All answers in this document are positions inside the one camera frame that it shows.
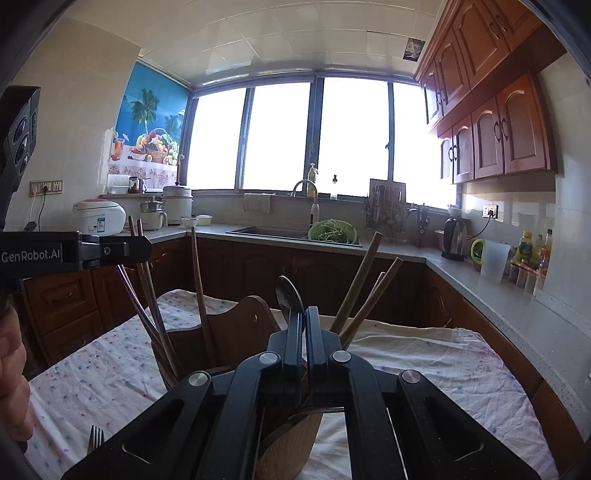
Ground steel spoon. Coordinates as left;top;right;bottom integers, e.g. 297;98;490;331
276;275;305;323

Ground bamboo chopstick pair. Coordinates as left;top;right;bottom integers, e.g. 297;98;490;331
331;231;383;334

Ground knife rack with utensils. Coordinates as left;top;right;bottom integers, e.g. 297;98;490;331
366;179;411;244

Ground steel kitchen faucet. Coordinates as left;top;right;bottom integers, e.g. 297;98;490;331
290;179;321;226

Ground person's left hand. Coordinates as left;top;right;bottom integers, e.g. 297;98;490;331
0;305;34;443

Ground white rice cooker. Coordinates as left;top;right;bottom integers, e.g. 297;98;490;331
72;198;126;236

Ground wooden utensil holder box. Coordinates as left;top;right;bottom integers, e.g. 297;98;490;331
148;307;341;479

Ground steel fork on left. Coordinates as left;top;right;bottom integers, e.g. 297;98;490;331
87;425;105;454

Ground white floral tablecloth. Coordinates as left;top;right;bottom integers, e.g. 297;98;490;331
26;287;558;479

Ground large white cooker pot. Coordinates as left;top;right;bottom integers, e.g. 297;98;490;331
162;185;193;225

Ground tropical fruit window poster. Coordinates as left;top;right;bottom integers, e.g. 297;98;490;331
108;62;189;189

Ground condiment bottles group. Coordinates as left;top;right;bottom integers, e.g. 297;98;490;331
508;229;553;295

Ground white plastic jug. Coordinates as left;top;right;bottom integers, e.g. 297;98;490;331
481;240;511;284

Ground black electric kettle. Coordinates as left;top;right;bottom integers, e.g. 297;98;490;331
442;216;469;261

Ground green colander with vegetables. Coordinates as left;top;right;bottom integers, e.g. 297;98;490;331
308;219;358;244

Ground wall power outlet strip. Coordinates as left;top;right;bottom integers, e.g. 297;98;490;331
29;180;63;197

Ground upper wooden wall cabinets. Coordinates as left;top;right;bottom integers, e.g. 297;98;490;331
415;1;565;184

